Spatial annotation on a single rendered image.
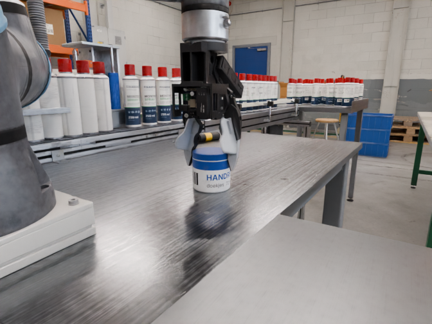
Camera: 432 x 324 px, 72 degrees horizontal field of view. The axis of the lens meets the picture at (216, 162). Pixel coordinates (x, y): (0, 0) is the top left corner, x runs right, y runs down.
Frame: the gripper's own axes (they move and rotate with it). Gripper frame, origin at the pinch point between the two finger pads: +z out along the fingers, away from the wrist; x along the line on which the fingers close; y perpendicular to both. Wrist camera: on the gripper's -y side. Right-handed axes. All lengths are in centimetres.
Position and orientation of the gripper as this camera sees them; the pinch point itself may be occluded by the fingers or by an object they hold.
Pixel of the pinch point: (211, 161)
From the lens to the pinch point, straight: 55.1
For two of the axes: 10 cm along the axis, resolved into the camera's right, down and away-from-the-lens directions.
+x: 9.1, 1.0, -4.0
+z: 0.0, 9.7, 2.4
